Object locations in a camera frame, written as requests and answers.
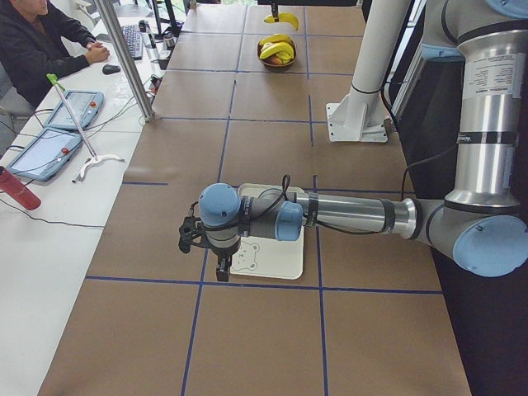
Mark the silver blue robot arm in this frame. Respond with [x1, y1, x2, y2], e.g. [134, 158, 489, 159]
[179, 1, 527, 281]

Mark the red water bottle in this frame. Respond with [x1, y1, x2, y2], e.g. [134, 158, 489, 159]
[0, 166, 41, 210]

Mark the person in black jacket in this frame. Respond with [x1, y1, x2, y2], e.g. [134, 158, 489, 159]
[1, 1, 110, 107]

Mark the lower blue teach pendant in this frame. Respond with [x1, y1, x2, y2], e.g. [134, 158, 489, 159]
[7, 127, 82, 182]

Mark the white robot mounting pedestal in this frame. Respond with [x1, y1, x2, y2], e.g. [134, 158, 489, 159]
[326, 0, 412, 143]

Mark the blue teach pendant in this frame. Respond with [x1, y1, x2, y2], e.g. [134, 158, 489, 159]
[7, 127, 82, 182]
[45, 90, 105, 131]

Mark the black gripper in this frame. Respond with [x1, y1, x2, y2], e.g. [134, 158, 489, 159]
[213, 247, 238, 282]

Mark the upper blue teach pendant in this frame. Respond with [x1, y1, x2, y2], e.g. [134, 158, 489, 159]
[45, 90, 105, 131]

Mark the black computer mouse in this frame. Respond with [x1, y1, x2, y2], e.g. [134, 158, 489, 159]
[101, 64, 120, 75]

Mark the silver reacher grabber stick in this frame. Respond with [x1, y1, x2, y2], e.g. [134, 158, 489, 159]
[46, 73, 125, 183]

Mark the brown wicker fruit basket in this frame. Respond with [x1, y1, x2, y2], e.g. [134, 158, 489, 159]
[257, 42, 297, 70]

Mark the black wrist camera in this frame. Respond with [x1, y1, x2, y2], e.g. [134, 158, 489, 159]
[178, 216, 209, 254]

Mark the white rectangular bear tray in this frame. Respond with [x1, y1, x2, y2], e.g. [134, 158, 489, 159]
[230, 183, 304, 280]

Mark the silver aluminium frame post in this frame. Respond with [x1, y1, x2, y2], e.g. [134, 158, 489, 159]
[95, 0, 154, 122]

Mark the yellow banana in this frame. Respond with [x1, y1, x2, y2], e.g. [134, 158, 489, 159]
[259, 41, 295, 62]
[258, 34, 292, 46]
[264, 12, 299, 31]

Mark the black computer keyboard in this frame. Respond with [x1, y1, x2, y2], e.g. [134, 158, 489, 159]
[121, 25, 144, 60]

